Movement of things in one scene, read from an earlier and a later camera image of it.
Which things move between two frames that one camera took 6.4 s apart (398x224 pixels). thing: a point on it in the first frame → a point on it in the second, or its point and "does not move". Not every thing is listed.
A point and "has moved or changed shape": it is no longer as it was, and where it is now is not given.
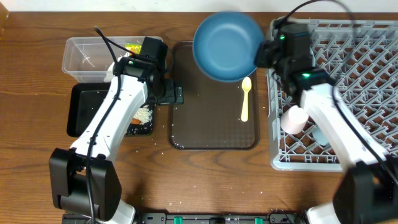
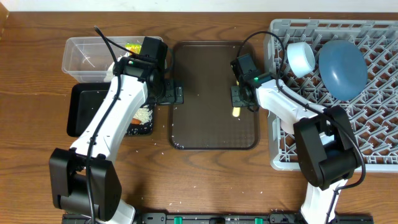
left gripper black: [172, 97] does not move
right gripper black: [267, 46] → [235, 100]
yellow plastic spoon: [246, 85] has moved or changed shape
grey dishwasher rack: [360, 58] does not move
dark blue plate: [224, 45] → [342, 67]
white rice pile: [143, 114] does not move
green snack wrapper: [135, 48] does not move
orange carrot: [135, 121] does not move
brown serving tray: [210, 117] does not move
